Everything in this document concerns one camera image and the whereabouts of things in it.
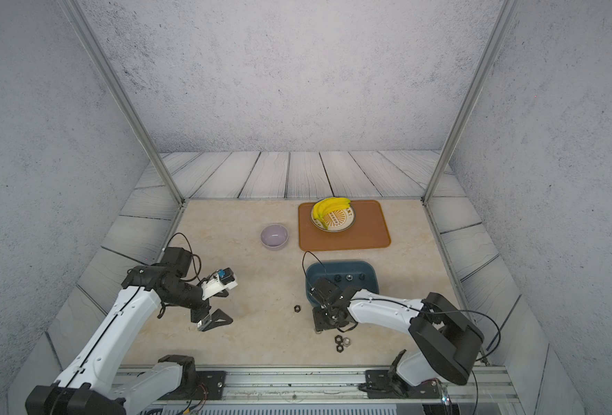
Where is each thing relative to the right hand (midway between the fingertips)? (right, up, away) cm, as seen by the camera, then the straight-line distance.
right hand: (321, 323), depth 84 cm
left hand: (-27, +9, -10) cm, 30 cm away
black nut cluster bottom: (+5, -6, -5) cm, 9 cm away
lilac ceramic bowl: (-18, +27, +21) cm, 38 cm away
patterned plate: (+8, +33, +28) cm, 44 cm away
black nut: (+15, +12, +11) cm, 22 cm away
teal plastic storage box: (+14, +13, +12) cm, 22 cm away
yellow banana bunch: (+3, +39, +27) cm, 48 cm away
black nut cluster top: (+5, -4, -3) cm, 7 cm away
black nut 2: (+6, +12, +10) cm, 17 cm away
